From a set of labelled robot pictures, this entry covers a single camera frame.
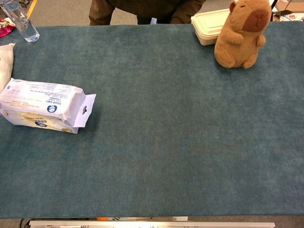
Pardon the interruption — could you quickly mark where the cardboard box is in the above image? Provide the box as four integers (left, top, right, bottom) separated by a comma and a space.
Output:
270, 0, 304, 22

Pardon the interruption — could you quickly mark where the aluminium profile rail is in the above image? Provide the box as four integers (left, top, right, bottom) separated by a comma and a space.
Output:
28, 219, 276, 228

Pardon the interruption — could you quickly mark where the person in brown clothes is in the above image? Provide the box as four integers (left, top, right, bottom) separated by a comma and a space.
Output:
88, 0, 206, 26

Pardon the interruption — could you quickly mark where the cream plastic lunch box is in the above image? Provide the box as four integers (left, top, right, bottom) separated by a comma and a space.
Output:
190, 8, 231, 46

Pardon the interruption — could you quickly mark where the clear plastic water bottle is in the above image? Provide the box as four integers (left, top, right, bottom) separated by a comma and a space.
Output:
0, 0, 40, 43

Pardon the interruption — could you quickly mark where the blue white wipes pack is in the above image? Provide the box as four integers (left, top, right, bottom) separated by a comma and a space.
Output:
0, 77, 97, 134

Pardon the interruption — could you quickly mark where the brown capybara plush toy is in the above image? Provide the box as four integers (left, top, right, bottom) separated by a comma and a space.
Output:
214, 0, 272, 69

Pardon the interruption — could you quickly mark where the red snack packet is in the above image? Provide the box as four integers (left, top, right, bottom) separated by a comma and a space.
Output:
0, 18, 16, 38

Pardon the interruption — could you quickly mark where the white plastic bag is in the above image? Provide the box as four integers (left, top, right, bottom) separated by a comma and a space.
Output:
0, 43, 16, 94

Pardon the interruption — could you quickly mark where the green felt table mat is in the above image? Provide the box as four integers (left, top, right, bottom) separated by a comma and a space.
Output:
0, 20, 304, 219

